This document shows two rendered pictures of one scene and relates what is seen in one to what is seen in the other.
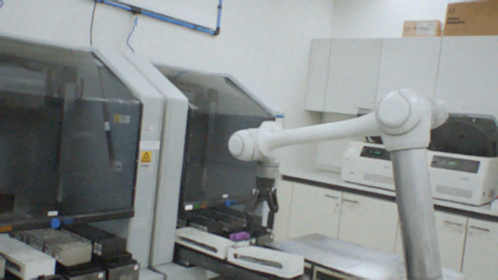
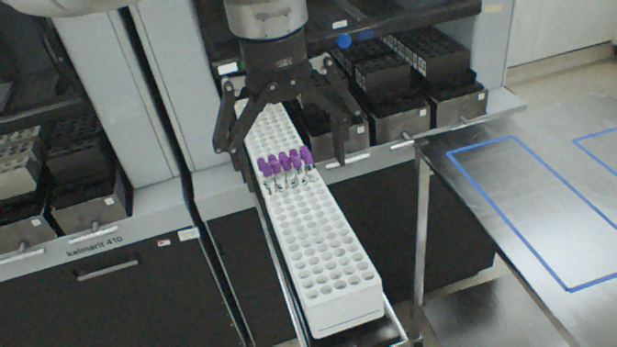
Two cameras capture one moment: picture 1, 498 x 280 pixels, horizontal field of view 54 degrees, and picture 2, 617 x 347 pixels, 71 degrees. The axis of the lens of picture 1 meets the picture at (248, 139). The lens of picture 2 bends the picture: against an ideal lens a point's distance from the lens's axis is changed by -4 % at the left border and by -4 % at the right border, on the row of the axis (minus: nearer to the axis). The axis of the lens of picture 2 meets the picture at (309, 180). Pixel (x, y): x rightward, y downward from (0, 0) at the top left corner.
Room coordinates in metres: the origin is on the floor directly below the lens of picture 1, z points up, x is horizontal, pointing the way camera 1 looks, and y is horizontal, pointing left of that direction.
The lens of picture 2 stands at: (1.50, -0.42, 1.35)
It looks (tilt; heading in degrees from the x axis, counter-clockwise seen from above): 39 degrees down; 41
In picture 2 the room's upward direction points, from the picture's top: 10 degrees counter-clockwise
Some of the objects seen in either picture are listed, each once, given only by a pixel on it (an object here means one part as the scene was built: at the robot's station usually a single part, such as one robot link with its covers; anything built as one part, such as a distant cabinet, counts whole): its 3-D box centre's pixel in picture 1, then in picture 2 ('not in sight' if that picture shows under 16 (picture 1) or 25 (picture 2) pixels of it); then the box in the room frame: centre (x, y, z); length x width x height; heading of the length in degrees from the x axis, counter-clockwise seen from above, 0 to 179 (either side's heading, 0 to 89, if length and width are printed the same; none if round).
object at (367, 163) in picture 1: (387, 149); not in sight; (4.29, -1.23, 1.22); 0.62 x 0.56 x 0.64; 140
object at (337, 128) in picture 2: (270, 220); (338, 141); (1.93, -0.12, 0.99); 0.03 x 0.01 x 0.07; 52
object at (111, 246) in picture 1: (112, 248); (78, 162); (1.80, 0.46, 0.85); 0.12 x 0.02 x 0.06; 142
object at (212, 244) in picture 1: (204, 243); (270, 140); (2.05, 0.14, 0.83); 0.30 x 0.10 x 0.06; 52
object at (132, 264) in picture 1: (75, 250); (100, 135); (1.94, 0.65, 0.78); 0.73 x 0.14 x 0.09; 52
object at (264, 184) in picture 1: (264, 188); (276, 64); (1.88, -0.08, 1.12); 0.08 x 0.07 x 0.09; 142
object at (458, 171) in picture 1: (457, 155); not in sight; (3.93, -1.68, 1.24); 0.62 x 0.56 x 0.69; 142
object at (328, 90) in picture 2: (213, 230); (324, 95); (2.23, 0.12, 0.85); 0.12 x 0.02 x 0.06; 142
